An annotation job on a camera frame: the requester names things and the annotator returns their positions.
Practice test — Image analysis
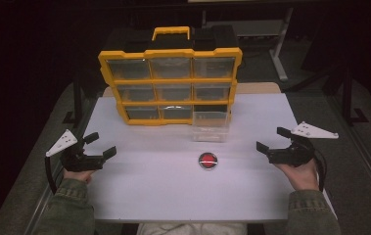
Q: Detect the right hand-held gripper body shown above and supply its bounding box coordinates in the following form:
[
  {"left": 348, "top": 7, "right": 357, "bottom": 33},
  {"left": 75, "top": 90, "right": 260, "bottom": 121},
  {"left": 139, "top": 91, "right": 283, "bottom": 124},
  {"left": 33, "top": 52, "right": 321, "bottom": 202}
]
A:
[{"left": 266, "top": 120, "right": 340, "bottom": 167}]

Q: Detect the person's right hand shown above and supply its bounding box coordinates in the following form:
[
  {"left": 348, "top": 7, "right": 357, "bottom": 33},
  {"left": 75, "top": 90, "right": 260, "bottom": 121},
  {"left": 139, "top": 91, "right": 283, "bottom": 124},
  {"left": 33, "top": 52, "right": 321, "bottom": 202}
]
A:
[{"left": 273, "top": 159, "right": 321, "bottom": 192}]

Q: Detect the white desk frame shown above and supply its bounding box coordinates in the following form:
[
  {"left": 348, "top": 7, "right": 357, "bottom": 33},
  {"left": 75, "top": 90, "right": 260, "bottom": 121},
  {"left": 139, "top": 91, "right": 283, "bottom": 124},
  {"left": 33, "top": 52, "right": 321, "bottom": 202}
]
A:
[{"left": 202, "top": 7, "right": 296, "bottom": 83}]

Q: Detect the beige wooden board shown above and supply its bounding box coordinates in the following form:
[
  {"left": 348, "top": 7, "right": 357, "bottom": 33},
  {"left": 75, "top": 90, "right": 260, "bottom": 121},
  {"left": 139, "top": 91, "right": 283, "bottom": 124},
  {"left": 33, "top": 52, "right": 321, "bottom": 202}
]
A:
[{"left": 102, "top": 81, "right": 283, "bottom": 98}]

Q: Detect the clear plastic drawer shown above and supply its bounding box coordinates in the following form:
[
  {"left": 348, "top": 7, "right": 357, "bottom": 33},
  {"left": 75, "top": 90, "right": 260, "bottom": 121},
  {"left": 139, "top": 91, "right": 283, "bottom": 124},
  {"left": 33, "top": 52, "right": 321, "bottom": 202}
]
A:
[{"left": 191, "top": 110, "right": 232, "bottom": 143}]

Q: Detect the red round disc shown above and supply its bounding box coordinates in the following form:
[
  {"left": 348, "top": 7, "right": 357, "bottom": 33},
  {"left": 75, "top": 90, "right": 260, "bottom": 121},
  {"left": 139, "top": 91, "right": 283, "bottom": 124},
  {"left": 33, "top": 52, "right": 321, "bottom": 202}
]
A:
[{"left": 198, "top": 152, "right": 219, "bottom": 170}]

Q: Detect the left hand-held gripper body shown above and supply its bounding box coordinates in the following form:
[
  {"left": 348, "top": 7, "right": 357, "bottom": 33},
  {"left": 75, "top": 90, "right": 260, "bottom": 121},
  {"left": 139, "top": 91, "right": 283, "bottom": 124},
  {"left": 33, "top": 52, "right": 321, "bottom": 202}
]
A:
[{"left": 45, "top": 128, "right": 107, "bottom": 173}]

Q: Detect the black cable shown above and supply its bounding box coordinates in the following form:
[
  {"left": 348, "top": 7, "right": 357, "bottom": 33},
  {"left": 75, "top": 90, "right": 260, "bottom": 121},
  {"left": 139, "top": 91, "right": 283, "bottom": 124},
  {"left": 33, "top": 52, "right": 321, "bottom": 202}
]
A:
[
  {"left": 43, "top": 156, "right": 59, "bottom": 196},
  {"left": 312, "top": 152, "right": 328, "bottom": 193}
]

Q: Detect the yellow and black drawer organizer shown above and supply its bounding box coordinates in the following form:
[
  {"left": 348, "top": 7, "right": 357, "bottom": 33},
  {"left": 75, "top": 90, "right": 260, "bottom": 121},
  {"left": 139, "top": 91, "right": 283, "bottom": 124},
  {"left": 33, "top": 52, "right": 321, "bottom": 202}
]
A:
[{"left": 97, "top": 25, "right": 244, "bottom": 127}]

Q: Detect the person's left hand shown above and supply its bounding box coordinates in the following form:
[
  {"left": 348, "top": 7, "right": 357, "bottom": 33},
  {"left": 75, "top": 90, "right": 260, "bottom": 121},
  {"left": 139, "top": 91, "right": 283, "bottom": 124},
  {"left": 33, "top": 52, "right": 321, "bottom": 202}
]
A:
[{"left": 63, "top": 167, "right": 97, "bottom": 184}]

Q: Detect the black metal stand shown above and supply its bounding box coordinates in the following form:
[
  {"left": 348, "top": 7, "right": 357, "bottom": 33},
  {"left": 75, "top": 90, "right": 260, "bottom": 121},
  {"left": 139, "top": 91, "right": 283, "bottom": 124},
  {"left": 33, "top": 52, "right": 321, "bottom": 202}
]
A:
[
  {"left": 62, "top": 79, "right": 86, "bottom": 125},
  {"left": 331, "top": 63, "right": 370, "bottom": 126}
]

